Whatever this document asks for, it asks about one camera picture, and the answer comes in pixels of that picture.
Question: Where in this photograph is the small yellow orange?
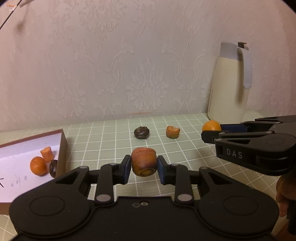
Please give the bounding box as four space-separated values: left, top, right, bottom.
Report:
202 120 222 131

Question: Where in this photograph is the brown roll piece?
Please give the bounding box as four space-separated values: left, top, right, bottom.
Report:
131 147 158 177

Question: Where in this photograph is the dark chocolate fruit front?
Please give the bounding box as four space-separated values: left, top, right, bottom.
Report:
49 160 58 178

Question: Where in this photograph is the dark chocolate fruit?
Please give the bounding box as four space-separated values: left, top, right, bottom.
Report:
133 126 150 140
49 160 58 178

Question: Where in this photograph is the orange carrot chunk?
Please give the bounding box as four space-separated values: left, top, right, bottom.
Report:
40 147 54 162

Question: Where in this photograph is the orange mandarin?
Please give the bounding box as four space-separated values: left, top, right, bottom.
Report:
30 157 48 176

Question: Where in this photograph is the person right hand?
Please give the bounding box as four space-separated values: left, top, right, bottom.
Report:
275 174 296 236

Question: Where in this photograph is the back carrot piece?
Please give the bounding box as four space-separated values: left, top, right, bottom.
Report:
166 126 181 139

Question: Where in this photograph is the dark chocolate fruit back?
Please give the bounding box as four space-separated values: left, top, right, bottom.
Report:
133 126 150 140

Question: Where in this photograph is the cream thermos jug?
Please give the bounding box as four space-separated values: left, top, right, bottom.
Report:
207 41 252 124

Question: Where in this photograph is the brown shallow cardboard box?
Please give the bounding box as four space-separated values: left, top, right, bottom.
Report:
1 129 68 215

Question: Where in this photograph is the black power cable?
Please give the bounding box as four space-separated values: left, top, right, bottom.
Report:
0 0 28 31

